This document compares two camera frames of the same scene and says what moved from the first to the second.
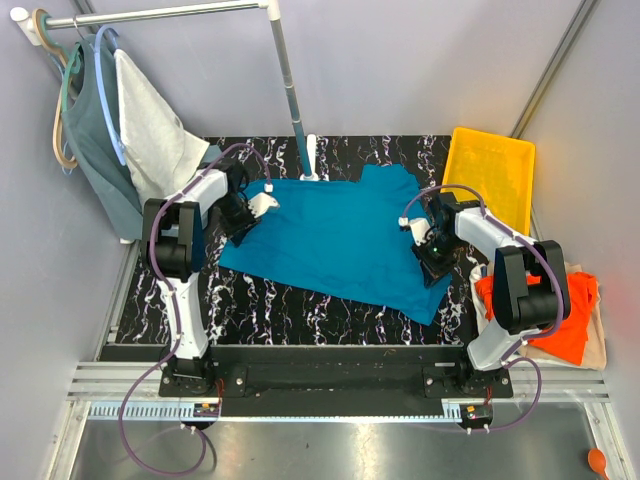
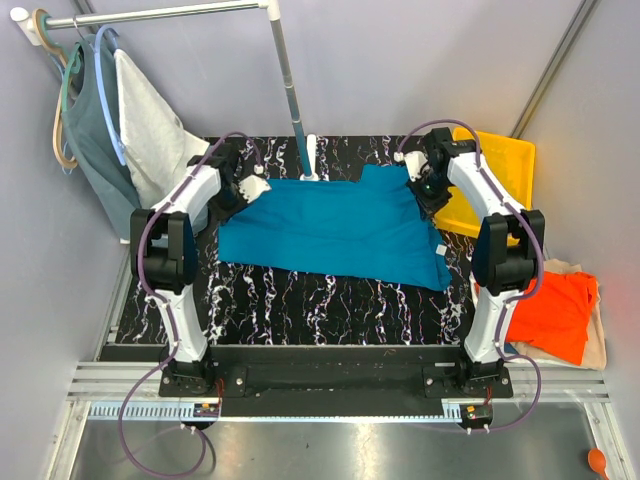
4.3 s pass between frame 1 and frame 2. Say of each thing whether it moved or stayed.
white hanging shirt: stayed
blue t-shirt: moved
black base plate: stayed
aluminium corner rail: stayed
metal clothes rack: stayed
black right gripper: moved
